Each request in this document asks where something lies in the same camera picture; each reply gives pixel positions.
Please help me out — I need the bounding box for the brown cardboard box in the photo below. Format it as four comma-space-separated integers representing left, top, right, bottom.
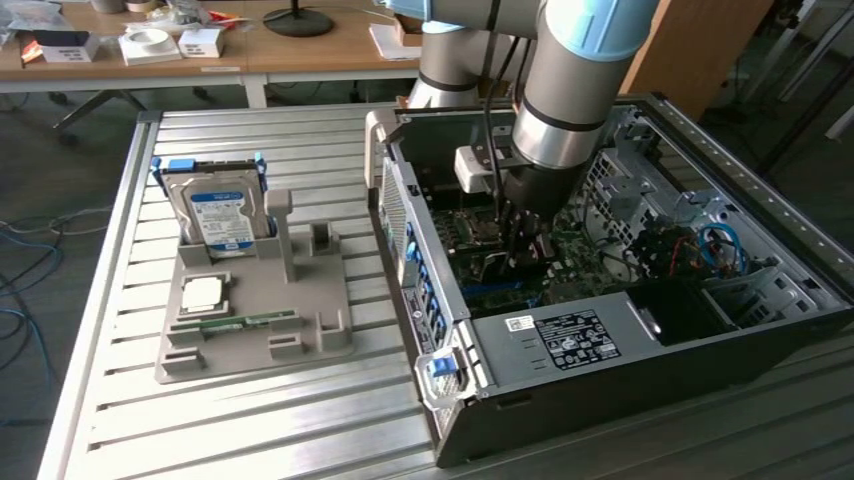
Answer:
393, 12, 428, 36

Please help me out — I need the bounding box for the blue data wire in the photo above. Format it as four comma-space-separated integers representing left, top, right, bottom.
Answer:
697, 222, 751, 277

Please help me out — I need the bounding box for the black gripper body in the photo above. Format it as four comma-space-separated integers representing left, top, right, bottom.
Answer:
504, 167, 582, 221

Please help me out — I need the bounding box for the white box with tape roll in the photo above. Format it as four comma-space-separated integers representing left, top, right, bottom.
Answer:
118, 27, 183, 67

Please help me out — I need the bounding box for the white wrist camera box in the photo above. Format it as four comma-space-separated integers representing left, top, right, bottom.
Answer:
453, 145, 520, 194

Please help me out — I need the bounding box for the hard disk with blue bracket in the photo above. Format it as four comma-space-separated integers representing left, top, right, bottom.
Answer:
149, 152, 269, 261

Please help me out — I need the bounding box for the wooden cabinet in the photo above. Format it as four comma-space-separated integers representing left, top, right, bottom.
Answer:
617, 0, 780, 121

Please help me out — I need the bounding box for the black and red wire bundle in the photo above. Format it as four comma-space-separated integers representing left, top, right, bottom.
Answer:
632, 227, 711, 280

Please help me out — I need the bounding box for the grey power supply unit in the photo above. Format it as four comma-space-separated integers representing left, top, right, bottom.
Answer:
470, 292, 660, 389

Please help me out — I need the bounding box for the black camera cable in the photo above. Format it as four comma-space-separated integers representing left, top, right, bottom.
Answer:
481, 0, 536, 201

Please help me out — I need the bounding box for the white box with black lid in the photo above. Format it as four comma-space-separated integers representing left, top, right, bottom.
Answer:
31, 29, 102, 64

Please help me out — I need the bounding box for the black open PC case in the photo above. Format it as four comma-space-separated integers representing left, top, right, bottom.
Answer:
364, 92, 854, 469

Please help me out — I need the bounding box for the wooden desk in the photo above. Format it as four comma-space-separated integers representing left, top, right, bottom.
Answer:
0, 0, 613, 109

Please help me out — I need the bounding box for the grey parts rack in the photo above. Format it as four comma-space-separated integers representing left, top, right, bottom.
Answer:
153, 188, 356, 386

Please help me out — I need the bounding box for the blue case latch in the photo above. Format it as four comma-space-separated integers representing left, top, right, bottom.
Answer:
430, 352, 464, 380

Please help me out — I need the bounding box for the small white labelled box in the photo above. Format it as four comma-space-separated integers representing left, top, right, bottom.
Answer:
178, 27, 227, 59

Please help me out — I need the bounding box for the silver CPU chip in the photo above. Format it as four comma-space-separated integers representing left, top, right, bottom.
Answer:
177, 276, 233, 317

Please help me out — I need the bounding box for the green motherboard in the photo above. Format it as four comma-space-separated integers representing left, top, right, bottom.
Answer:
426, 182, 636, 319

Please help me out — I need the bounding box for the grey chipset heatsink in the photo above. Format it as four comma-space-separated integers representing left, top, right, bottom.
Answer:
546, 284, 590, 305

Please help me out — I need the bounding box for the green RAM stick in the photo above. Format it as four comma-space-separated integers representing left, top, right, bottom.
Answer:
170, 309, 297, 335

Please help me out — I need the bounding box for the blue floor cable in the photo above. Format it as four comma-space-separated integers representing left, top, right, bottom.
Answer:
0, 219, 66, 426

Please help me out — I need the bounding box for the CPU socket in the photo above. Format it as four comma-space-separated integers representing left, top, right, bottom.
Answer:
453, 208, 509, 246

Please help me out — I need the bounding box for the black round lamp base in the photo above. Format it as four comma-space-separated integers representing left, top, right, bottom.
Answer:
262, 0, 336, 39

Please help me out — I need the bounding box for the white paper booklet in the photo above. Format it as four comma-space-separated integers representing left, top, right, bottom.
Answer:
369, 23, 426, 61

